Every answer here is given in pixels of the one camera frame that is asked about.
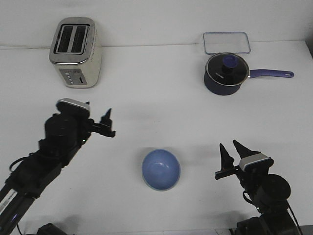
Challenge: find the white toaster power cord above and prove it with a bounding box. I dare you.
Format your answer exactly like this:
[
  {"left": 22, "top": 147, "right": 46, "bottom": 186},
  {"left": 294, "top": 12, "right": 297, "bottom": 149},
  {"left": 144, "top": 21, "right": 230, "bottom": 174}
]
[{"left": 0, "top": 44, "right": 52, "bottom": 49}]

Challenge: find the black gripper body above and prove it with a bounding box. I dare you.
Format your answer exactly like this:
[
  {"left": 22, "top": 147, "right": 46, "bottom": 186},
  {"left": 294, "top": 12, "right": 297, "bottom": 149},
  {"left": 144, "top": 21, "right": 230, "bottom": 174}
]
[
  {"left": 88, "top": 118, "right": 116, "bottom": 137},
  {"left": 214, "top": 166, "right": 254, "bottom": 188}
]

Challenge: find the glass pot lid blue knob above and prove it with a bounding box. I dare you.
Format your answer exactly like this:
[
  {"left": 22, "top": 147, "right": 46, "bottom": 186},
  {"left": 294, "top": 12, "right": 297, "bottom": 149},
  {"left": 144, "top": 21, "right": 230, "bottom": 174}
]
[{"left": 206, "top": 53, "right": 249, "bottom": 83}]

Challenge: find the dark blue saucepan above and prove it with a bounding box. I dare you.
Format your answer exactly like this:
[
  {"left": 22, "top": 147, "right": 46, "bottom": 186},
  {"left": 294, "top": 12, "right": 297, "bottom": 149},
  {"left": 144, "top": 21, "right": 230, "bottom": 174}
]
[{"left": 204, "top": 69, "right": 294, "bottom": 95}]

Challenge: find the blue bowl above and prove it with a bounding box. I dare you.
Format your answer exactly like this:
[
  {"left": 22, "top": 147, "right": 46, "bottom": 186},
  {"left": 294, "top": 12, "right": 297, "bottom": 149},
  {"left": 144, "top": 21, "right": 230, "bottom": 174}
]
[{"left": 141, "top": 149, "right": 181, "bottom": 191}]

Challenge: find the cream and steel toaster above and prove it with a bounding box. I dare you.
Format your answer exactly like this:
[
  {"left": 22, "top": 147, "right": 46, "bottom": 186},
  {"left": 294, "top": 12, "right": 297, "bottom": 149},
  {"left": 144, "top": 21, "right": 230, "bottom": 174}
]
[{"left": 49, "top": 17, "right": 102, "bottom": 88}]

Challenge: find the clear container lid blue rim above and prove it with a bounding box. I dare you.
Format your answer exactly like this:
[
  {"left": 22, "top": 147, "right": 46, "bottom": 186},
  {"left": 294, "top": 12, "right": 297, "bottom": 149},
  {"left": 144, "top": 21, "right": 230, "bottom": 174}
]
[{"left": 202, "top": 31, "right": 251, "bottom": 55}]

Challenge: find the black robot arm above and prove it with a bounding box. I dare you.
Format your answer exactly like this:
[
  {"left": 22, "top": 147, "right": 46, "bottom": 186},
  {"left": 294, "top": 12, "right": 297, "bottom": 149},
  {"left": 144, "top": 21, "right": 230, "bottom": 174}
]
[
  {"left": 215, "top": 140, "right": 303, "bottom": 235},
  {"left": 0, "top": 98, "right": 116, "bottom": 235}
]

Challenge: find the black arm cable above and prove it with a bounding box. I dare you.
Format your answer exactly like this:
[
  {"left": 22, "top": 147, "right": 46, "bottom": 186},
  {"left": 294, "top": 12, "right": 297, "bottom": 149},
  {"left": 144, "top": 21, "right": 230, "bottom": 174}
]
[
  {"left": 242, "top": 190, "right": 303, "bottom": 235},
  {"left": 9, "top": 156, "right": 32, "bottom": 174}
]

